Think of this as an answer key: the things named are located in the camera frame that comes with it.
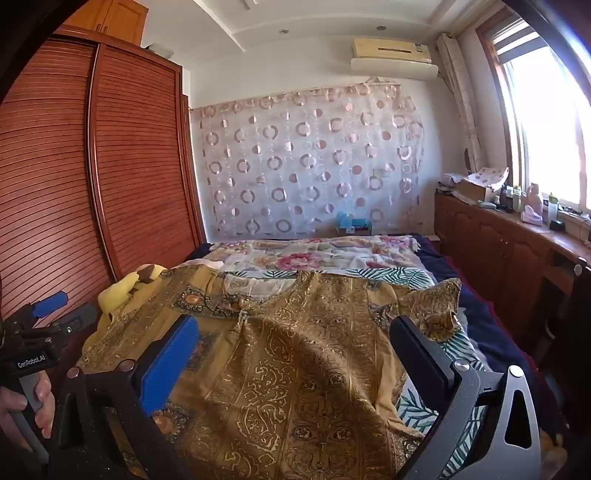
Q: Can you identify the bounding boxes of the circle print sheer curtain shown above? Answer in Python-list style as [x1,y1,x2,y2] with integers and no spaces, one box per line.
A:
[189,82,426,243]

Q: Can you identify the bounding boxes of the cream wall air conditioner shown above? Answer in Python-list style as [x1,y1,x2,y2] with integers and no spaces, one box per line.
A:
[350,37,439,84]

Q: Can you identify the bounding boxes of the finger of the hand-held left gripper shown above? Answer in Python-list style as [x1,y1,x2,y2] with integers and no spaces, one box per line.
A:
[18,292,69,320]
[55,303,100,335]

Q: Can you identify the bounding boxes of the wooden overhead cabinet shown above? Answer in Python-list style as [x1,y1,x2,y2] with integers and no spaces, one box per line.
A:
[55,0,151,47]

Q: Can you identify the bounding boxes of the navy blue blanket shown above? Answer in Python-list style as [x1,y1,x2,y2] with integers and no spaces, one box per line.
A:
[185,236,573,444]

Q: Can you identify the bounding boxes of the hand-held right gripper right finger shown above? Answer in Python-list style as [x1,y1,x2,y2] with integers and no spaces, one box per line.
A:
[390,315,542,480]

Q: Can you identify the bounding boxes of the blue toy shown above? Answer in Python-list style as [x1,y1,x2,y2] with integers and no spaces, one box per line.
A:
[335,211,372,236]

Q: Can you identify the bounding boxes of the golden patterned garment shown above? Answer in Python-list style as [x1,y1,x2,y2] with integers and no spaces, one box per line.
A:
[76,265,462,480]

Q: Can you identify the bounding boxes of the pink figurine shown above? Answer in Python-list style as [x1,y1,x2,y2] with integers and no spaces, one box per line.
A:
[522,183,544,225]

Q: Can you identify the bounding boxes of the bunched white window curtain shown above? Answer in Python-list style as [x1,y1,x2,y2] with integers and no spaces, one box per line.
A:
[436,32,485,171]

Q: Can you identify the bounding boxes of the window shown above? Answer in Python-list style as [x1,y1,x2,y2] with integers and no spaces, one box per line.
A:
[478,9,591,217]

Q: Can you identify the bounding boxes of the wooden slatted wardrobe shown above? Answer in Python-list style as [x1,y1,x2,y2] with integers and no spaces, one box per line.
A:
[0,25,208,370]

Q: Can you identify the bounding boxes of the palm leaf print sheet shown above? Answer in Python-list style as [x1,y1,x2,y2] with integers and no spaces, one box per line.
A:
[217,267,492,480]

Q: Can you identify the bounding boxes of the yellow and cream pillows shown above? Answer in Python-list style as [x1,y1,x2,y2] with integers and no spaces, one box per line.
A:
[99,264,167,320]

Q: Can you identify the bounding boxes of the person's left hand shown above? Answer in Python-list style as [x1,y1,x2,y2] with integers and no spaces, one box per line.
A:
[0,370,57,453]

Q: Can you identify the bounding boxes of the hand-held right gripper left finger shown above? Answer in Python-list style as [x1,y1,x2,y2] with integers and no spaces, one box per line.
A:
[48,315,200,480]

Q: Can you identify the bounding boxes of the polka dot cloth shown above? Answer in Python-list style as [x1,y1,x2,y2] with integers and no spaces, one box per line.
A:
[466,167,510,190]

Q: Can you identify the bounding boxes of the floral blanket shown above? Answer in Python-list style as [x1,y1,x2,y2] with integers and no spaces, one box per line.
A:
[205,235,423,278]

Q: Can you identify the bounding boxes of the cardboard box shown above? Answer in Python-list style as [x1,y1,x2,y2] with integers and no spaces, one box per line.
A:
[455,178,492,206]

